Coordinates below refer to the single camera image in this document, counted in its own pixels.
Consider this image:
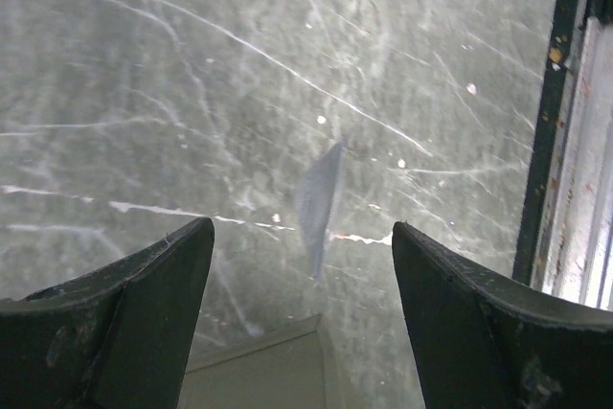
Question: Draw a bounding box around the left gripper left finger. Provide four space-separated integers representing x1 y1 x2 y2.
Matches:
1 217 215 408

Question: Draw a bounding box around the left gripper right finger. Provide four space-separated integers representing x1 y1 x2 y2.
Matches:
392 222 612 408

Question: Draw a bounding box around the olive canvas bag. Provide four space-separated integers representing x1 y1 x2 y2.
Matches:
178 315 349 408

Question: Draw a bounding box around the aluminium mounting rail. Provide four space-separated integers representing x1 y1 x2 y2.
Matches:
512 0 612 310

